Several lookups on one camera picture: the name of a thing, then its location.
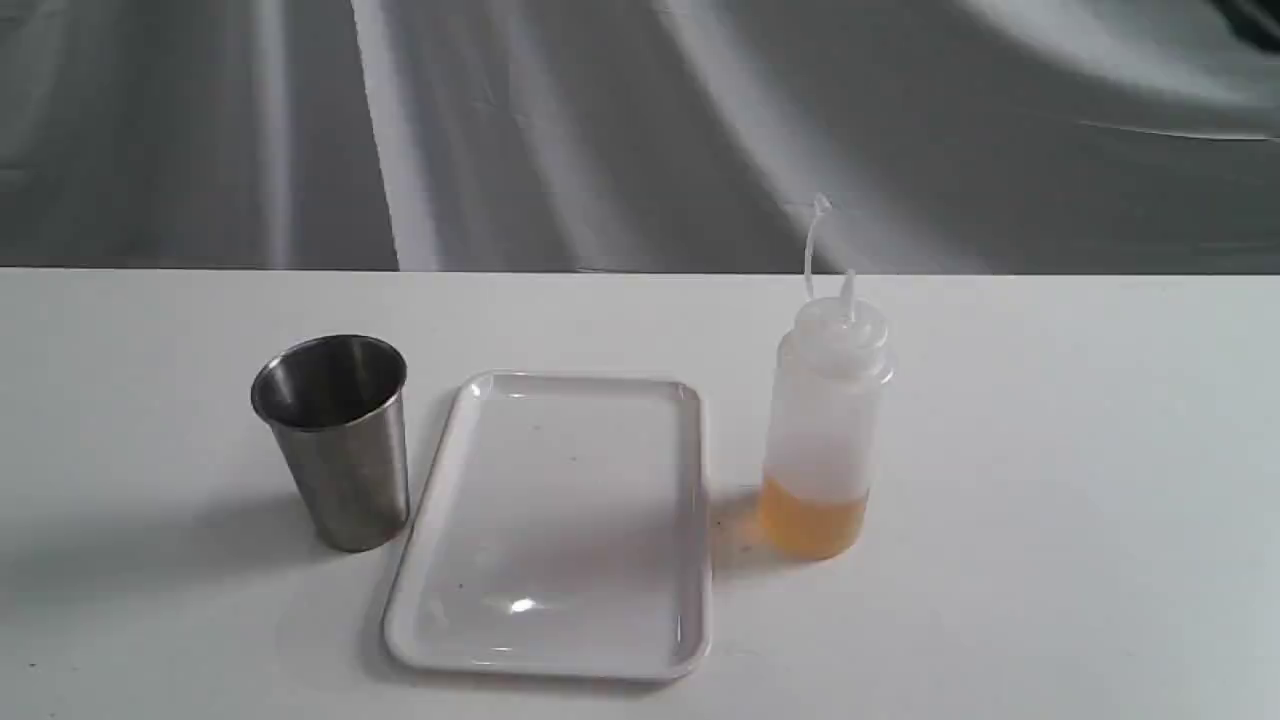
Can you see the plastic squeeze bottle with oil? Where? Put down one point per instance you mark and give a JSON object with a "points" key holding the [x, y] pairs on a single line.
{"points": [[831, 369]]}

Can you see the white plastic tray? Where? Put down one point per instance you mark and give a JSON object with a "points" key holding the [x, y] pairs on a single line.
{"points": [[563, 531]]}

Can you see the stainless steel cup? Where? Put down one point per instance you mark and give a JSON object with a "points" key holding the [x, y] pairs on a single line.
{"points": [[335, 407]]}

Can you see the grey fabric backdrop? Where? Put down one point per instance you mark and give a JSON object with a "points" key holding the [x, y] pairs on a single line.
{"points": [[1002, 137]]}

